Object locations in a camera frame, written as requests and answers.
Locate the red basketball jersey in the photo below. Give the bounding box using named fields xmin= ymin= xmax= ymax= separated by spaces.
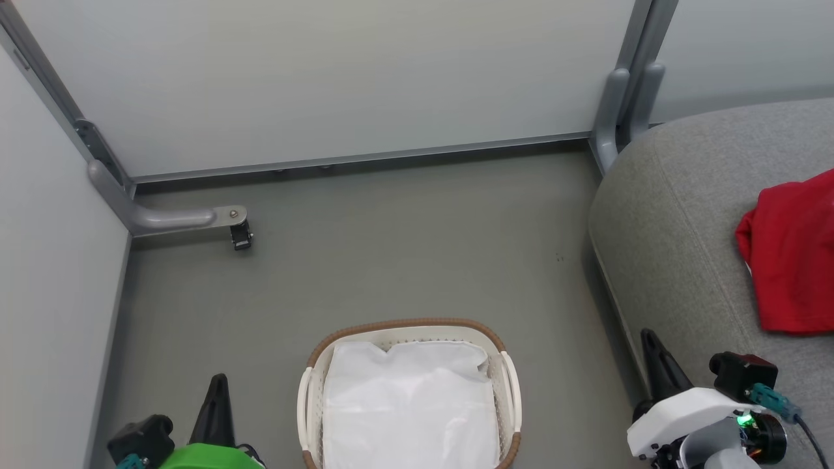
xmin=735 ymin=169 xmax=834 ymax=336

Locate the long grey partition support foot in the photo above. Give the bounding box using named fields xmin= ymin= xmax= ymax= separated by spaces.
xmin=88 ymin=160 xmax=248 ymax=238

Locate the grey straight partition post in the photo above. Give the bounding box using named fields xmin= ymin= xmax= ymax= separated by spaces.
xmin=612 ymin=0 xmax=678 ymax=72

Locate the black cable teal connector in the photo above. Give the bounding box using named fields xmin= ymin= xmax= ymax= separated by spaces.
xmin=749 ymin=383 xmax=834 ymax=469

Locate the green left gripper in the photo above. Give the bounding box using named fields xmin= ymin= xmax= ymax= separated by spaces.
xmin=156 ymin=373 xmax=265 ymax=469

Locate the short grey partition support foot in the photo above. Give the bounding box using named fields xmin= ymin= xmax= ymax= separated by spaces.
xmin=590 ymin=68 xmax=631 ymax=173
xmin=629 ymin=62 xmax=665 ymax=144

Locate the grey fabric sofa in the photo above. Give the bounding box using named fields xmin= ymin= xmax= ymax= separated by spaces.
xmin=588 ymin=98 xmax=834 ymax=469

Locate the grey partition bottom rail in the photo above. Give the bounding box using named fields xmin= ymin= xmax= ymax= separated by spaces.
xmin=130 ymin=134 xmax=594 ymax=186

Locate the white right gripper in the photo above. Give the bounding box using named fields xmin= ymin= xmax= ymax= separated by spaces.
xmin=627 ymin=328 xmax=750 ymax=469

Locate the grey hinged partition corner post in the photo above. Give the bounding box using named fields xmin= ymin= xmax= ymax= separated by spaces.
xmin=0 ymin=0 xmax=134 ymax=196

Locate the white cloth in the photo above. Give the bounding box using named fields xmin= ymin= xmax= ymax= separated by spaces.
xmin=321 ymin=340 xmax=501 ymax=469

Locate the white laundry basket brown rim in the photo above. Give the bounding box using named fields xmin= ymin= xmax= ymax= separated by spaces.
xmin=296 ymin=318 xmax=523 ymax=469

